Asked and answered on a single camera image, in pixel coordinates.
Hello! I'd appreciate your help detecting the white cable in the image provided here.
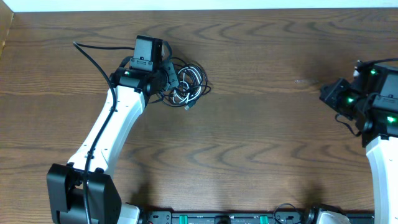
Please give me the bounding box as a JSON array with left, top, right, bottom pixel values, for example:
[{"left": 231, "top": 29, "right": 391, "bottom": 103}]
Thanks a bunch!
[{"left": 171, "top": 64, "right": 203, "bottom": 105}]

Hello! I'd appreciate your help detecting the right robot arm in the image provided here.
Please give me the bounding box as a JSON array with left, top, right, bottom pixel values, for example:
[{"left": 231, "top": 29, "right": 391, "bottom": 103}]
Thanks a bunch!
[{"left": 320, "top": 59, "right": 397, "bottom": 223}]

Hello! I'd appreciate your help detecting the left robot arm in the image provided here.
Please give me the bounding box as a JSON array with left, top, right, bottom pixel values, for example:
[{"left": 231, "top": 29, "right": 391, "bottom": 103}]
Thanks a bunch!
[{"left": 47, "top": 35, "right": 174, "bottom": 223}]

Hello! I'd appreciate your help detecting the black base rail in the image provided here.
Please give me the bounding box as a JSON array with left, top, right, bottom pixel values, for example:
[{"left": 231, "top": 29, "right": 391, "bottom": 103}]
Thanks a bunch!
[{"left": 137, "top": 203, "right": 375, "bottom": 224}]

